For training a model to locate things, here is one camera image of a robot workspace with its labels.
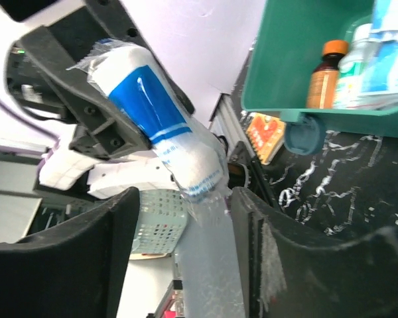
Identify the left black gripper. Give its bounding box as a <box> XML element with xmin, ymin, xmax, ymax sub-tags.
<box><xmin>5</xmin><ymin>26</ymin><xmax>151</xmax><ymax>158</ymax></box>

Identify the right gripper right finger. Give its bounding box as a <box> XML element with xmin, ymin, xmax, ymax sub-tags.
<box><xmin>231</xmin><ymin>187</ymin><xmax>398</xmax><ymax>317</ymax></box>

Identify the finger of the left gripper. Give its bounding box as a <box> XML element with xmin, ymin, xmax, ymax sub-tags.
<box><xmin>82</xmin><ymin>1</ymin><xmax>195</xmax><ymax>115</ymax></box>

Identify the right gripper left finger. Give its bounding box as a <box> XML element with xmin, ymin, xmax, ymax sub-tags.
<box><xmin>0</xmin><ymin>187</ymin><xmax>140</xmax><ymax>317</ymax></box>

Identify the blue white spray bottle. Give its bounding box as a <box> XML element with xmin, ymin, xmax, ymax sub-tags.
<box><xmin>66</xmin><ymin>38</ymin><xmax>233</xmax><ymax>229</ymax></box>

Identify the teal medicine kit box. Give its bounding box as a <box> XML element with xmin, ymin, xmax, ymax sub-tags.
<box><xmin>241</xmin><ymin>1</ymin><xmax>398</xmax><ymax>155</ymax></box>

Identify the white green bottle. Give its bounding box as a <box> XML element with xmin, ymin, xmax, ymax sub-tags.
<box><xmin>332</xmin><ymin>23</ymin><xmax>377</xmax><ymax>110</ymax></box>

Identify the brown medicine bottle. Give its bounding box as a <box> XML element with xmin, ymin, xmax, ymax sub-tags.
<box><xmin>306</xmin><ymin>40</ymin><xmax>348</xmax><ymax>109</ymax></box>

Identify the white blue gauze packet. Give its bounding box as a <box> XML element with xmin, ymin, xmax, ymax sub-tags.
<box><xmin>358</xmin><ymin>1</ymin><xmax>398</xmax><ymax>109</ymax></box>

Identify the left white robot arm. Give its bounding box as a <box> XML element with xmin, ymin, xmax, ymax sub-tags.
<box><xmin>6</xmin><ymin>1</ymin><xmax>177</xmax><ymax>201</ymax></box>

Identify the orange card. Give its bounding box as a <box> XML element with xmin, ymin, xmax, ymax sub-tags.
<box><xmin>245</xmin><ymin>113</ymin><xmax>286</xmax><ymax>165</ymax></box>

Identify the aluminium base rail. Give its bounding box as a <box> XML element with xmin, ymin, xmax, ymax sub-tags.
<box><xmin>210</xmin><ymin>94</ymin><xmax>254</xmax><ymax>156</ymax></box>

